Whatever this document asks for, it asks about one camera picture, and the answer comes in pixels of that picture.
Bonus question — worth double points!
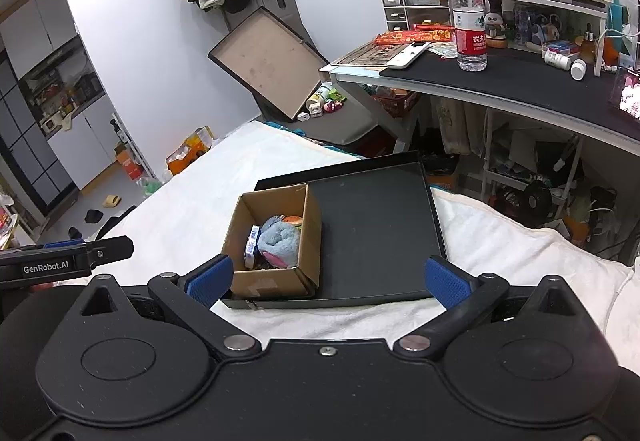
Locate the pink and green toy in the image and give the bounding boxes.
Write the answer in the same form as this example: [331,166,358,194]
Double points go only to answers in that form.
[322,91,348,114]

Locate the red printed packet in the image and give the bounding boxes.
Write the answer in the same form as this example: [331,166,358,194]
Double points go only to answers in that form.
[375,27,457,46]

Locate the grey padded stool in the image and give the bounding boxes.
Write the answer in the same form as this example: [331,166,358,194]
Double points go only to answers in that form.
[294,97,382,148]

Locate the white monitor riser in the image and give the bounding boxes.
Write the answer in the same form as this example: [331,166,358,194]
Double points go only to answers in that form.
[472,0,612,78]

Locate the white remote control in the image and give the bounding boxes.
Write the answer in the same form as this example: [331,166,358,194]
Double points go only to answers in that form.
[386,41,432,70]

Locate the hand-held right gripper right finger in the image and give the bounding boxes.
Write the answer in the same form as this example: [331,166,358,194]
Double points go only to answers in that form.
[392,255,576,362]

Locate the brown cardboard box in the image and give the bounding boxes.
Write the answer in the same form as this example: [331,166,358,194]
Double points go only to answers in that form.
[220,183,322,300]

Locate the large black box lid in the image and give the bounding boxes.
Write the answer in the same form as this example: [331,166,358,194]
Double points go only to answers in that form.
[207,7,331,122]

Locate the black shallow tray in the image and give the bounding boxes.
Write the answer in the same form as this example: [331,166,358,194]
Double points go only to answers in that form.
[220,150,448,310]

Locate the grey drawer organiser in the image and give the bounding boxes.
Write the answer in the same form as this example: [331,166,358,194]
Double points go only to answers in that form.
[378,0,455,32]

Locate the small orange box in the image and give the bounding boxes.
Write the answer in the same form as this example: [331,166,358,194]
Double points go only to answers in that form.
[117,153,147,180]

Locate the black dumbbell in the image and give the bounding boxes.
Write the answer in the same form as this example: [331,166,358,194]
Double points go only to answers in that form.
[520,178,553,219]

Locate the black-topped desk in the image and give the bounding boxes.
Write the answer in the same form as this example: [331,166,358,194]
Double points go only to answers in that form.
[318,33,640,156]

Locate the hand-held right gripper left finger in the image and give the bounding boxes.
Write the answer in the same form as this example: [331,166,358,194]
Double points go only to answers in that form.
[75,254,263,362]

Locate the orange open carton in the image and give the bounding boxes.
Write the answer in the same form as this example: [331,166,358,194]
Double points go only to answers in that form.
[166,126,216,176]

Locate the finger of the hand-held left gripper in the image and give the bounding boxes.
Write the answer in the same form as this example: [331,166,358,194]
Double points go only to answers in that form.
[44,236,135,272]

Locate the clear water bottle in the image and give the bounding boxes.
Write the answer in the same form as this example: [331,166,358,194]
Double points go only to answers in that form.
[451,0,489,72]

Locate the red storage basket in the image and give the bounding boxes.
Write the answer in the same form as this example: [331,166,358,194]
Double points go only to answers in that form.
[372,88,422,119]

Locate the panda figurine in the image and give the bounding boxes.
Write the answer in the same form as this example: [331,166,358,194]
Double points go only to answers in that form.
[484,10,508,49]

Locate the blue fluffy plush toy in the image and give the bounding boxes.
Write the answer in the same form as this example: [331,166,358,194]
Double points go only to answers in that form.
[256,216,302,269]

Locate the pale tin can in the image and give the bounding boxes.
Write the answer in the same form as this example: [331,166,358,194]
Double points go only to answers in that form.
[309,82,335,112]

